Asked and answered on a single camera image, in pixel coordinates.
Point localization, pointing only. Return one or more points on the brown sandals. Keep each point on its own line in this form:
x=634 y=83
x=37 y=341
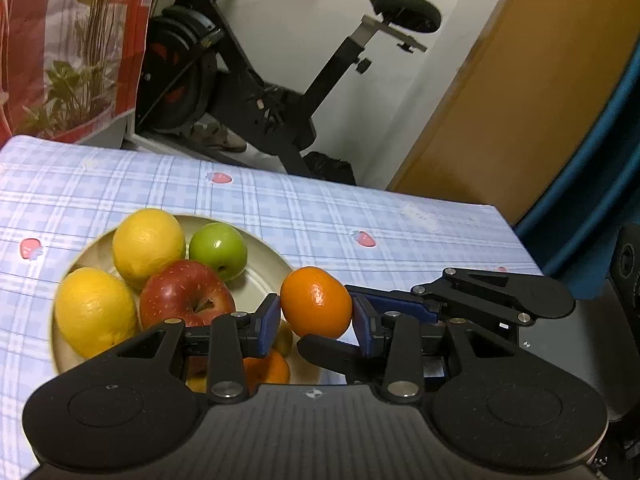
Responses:
x=222 y=139

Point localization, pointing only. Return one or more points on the small yellow fruit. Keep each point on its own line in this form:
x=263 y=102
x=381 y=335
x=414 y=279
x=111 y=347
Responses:
x=284 y=340

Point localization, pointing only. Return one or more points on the green jujube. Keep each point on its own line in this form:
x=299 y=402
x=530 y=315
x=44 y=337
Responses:
x=217 y=252

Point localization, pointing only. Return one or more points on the printed backdrop cloth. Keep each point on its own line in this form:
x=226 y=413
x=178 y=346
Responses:
x=65 y=45

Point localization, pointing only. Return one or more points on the red apple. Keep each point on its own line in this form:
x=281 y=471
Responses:
x=185 y=290

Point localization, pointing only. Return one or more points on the black exercise bike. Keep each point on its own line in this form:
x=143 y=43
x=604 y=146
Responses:
x=235 y=90

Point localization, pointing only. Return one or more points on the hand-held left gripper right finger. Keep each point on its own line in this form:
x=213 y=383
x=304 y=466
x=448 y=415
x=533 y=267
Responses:
x=365 y=330

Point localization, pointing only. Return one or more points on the black bag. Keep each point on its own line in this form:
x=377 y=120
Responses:
x=330 y=167

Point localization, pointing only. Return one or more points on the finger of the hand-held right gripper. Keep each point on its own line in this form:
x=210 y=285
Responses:
x=400 y=302
x=335 y=357

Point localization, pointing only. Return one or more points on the yellow lemon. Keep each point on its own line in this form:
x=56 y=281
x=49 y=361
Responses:
x=147 y=245
x=95 y=310

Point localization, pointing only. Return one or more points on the wooden door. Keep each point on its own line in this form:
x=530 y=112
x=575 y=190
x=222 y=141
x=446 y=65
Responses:
x=525 y=85

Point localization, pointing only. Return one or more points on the orange tangerine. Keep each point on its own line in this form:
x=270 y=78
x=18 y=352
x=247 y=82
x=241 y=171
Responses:
x=267 y=370
x=315 y=302

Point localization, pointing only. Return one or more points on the blue checked tablecloth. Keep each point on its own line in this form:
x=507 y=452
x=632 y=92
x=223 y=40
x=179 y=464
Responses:
x=300 y=220

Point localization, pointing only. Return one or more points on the blue curtain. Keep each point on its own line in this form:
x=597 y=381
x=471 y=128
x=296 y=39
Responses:
x=590 y=200

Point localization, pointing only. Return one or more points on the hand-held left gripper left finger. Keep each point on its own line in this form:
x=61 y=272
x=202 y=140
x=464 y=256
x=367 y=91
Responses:
x=270 y=325

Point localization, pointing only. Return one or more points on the beige round plate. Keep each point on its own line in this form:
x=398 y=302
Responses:
x=265 y=260

